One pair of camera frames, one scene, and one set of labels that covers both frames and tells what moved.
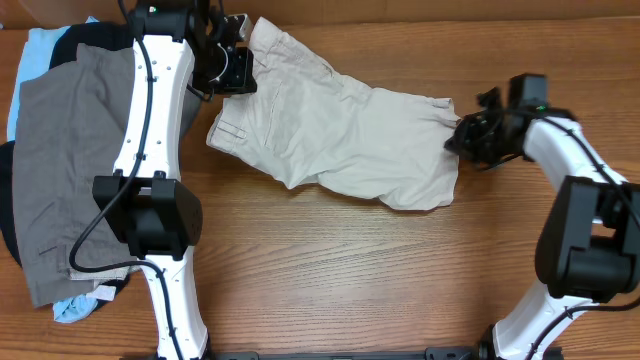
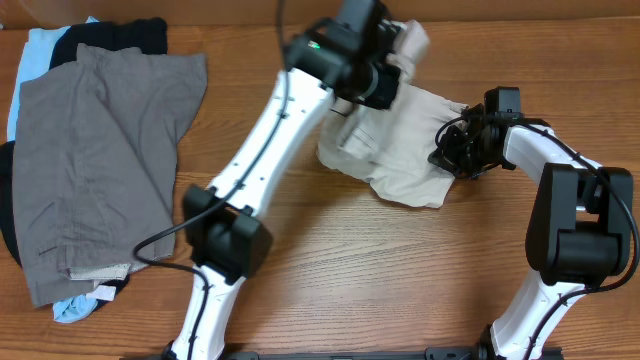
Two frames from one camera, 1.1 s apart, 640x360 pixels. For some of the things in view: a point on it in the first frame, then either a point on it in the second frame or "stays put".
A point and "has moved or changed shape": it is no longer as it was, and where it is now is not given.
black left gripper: x=241 y=80 to x=384 y=100
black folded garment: x=116 y=35 stays put
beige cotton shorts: x=304 y=122 has moved or changed shape
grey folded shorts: x=70 y=125 stays put
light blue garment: x=36 y=55 stays put
